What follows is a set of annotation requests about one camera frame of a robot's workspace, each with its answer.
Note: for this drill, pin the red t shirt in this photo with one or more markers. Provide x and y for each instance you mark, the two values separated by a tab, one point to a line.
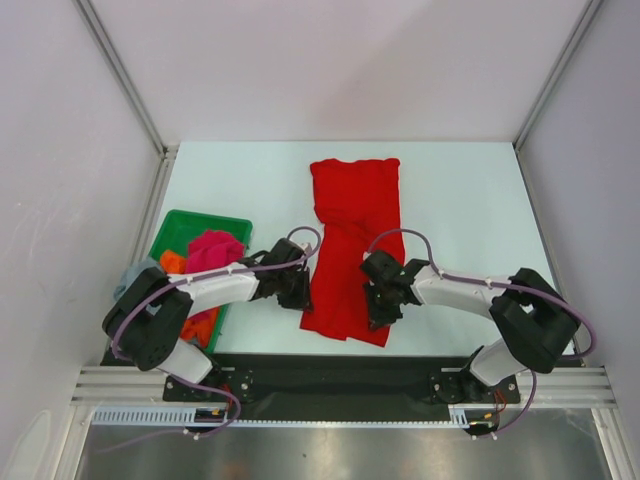
354	202

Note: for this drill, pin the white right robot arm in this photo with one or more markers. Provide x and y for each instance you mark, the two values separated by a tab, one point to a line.
534	324

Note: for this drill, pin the green plastic bin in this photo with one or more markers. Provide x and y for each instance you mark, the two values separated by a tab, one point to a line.
180	227

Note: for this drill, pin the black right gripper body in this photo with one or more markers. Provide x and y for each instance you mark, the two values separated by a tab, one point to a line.
382	302

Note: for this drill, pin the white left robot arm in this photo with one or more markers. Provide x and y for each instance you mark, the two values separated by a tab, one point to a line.
146	321

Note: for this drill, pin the left aluminium corner post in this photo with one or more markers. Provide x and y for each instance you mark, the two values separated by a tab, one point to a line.
114	62

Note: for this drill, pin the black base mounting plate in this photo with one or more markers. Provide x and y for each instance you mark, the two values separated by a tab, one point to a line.
347	388

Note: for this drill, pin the right aluminium corner post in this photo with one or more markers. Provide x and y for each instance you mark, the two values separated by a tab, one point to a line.
570	48

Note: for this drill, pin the magenta t shirt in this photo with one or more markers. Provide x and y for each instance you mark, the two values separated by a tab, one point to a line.
212	250

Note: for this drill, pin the aluminium corner post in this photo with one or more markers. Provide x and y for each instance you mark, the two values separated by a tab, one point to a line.
114	62
570	48

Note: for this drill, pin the orange t shirt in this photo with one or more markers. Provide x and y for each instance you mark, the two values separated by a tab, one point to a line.
200	327

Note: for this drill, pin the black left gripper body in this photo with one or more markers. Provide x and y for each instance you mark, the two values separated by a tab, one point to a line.
291	293

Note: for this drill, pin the grey blue t shirt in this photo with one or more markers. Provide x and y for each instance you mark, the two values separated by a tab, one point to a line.
131	274

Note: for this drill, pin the aluminium frame rail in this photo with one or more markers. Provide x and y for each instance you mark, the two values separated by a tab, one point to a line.
566	387

